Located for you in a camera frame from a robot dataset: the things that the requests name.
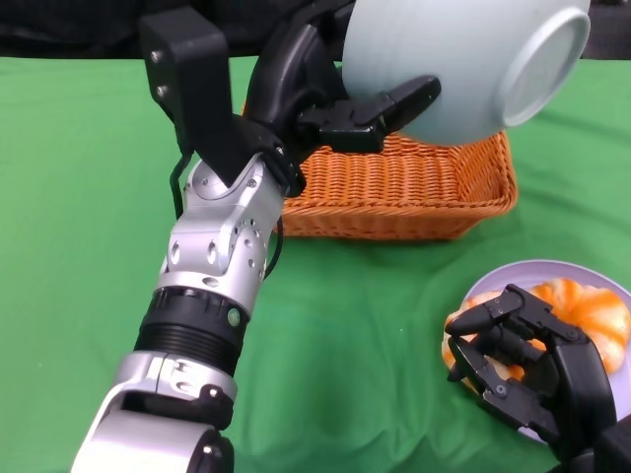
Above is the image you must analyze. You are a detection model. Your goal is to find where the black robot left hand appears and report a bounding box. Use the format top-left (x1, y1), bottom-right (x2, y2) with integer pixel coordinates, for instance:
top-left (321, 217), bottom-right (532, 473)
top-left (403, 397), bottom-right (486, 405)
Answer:
top-left (244, 0), bottom-right (443, 198)

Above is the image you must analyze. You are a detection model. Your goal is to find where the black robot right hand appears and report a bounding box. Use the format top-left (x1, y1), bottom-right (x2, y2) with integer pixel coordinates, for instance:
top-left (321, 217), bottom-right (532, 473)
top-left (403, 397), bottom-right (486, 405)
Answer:
top-left (445, 283), bottom-right (617, 459)

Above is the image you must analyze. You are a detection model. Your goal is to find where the oblong orange striped bread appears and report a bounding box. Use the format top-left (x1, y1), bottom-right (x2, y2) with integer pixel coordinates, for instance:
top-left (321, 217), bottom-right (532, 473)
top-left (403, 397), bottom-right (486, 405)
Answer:
top-left (534, 278), bottom-right (631, 375)

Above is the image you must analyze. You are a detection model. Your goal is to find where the ring-shaped orange striped bread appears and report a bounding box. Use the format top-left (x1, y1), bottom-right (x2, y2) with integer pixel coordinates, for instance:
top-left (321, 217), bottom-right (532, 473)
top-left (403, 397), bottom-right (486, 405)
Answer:
top-left (442, 290), bottom-right (528, 393)

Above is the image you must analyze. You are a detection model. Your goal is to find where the grey round bowl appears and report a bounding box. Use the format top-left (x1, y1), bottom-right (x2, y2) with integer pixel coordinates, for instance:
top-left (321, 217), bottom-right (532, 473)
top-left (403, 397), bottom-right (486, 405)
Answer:
top-left (339, 0), bottom-right (593, 147)

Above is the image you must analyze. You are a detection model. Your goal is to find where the lavender round plate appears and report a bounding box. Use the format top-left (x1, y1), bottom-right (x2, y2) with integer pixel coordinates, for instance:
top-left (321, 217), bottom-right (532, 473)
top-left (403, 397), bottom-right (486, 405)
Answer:
top-left (460, 259), bottom-right (631, 444)

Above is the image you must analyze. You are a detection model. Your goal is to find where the orange wicker basket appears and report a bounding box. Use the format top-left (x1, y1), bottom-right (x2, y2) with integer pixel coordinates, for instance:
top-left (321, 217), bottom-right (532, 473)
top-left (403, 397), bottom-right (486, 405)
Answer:
top-left (241, 101), bottom-right (519, 241)

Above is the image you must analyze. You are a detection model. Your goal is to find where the green tablecloth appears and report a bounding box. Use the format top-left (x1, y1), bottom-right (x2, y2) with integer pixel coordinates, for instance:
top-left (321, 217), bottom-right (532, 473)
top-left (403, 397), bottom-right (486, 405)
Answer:
top-left (0, 56), bottom-right (631, 473)

